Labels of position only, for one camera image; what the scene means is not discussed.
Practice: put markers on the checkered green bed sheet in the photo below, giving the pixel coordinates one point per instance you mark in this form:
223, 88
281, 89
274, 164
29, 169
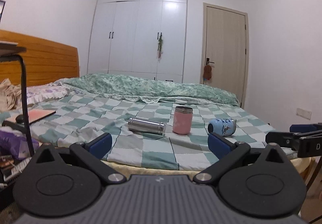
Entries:
164, 135

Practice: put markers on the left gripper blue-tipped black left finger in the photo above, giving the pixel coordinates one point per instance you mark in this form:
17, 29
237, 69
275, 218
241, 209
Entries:
65, 181

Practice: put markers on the silver steel thermos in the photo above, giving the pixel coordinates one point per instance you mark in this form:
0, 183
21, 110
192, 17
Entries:
146, 126

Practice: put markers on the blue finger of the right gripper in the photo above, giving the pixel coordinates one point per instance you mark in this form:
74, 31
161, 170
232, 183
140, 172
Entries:
305, 128

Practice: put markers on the purple floral pillow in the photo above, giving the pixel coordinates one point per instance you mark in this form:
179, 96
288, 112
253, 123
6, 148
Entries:
37, 94

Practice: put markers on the white wardrobe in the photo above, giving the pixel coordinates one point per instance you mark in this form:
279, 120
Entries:
124, 38

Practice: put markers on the blue patterned steel cup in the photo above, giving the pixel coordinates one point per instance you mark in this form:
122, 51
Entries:
222, 127

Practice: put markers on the beige wooden door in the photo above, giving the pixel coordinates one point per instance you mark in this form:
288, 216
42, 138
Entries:
225, 45

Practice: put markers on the hanging green plant bundle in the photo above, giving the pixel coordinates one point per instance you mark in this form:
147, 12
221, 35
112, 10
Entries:
160, 45

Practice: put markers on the pink book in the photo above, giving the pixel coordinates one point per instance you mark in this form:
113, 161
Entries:
33, 116

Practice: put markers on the beige crumpled cloth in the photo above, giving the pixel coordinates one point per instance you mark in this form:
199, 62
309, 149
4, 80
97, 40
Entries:
10, 96

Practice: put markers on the orange wooden headboard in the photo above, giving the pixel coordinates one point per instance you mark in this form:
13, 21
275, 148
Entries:
45, 61

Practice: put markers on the pink steel cup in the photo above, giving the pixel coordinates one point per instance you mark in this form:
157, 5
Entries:
182, 120

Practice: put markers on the white wall socket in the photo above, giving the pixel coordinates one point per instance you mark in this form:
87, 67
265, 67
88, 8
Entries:
304, 113

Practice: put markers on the brown plush toy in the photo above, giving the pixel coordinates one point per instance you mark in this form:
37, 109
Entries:
207, 74

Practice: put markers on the green floral quilt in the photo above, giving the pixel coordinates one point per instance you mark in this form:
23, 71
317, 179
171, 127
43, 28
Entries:
149, 91

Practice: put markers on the black lamp stand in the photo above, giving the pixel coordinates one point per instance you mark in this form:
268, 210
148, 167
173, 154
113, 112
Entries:
9, 53

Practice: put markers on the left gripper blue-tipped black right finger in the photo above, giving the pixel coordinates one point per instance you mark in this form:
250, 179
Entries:
256, 182

